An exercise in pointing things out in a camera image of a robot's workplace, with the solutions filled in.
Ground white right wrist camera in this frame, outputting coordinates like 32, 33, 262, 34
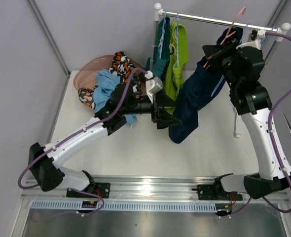
236, 29, 266, 50

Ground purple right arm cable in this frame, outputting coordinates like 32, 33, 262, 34
220, 31, 291, 220

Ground silver clothes rack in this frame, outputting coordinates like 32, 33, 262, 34
148, 0, 291, 138

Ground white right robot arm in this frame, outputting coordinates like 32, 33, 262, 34
202, 40, 291, 199

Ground orange camouflage shorts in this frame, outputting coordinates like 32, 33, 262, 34
73, 51, 140, 110

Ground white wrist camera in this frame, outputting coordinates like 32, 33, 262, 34
145, 71, 163, 104
236, 29, 266, 50

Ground aluminium mounting rail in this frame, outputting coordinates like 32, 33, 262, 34
21, 175, 291, 213

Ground pink translucent plastic basin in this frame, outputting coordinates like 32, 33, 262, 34
73, 52, 142, 93

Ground teal green shorts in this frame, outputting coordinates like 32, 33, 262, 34
152, 16, 171, 81

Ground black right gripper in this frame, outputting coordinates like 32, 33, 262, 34
203, 39, 242, 90

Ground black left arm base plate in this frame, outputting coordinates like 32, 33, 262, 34
66, 183, 111, 198

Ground lime green shorts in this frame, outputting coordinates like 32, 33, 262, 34
163, 22, 189, 102

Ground light blue shorts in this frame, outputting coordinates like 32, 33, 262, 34
93, 69, 139, 125

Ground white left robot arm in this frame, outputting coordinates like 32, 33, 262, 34
29, 83, 181, 198

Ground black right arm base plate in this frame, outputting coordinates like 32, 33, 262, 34
191, 184, 243, 201

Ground pink wire hanger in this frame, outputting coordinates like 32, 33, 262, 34
203, 6, 247, 69

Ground blue wire hanger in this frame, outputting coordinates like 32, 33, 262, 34
257, 28, 279, 48

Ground blue hanger under teal shorts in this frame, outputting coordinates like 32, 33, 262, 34
158, 13, 167, 59

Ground navy blue shorts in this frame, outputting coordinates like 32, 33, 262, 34
168, 27, 244, 144

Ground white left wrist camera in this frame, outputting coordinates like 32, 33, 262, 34
145, 71, 163, 104

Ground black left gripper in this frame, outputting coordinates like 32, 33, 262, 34
122, 90, 182, 129

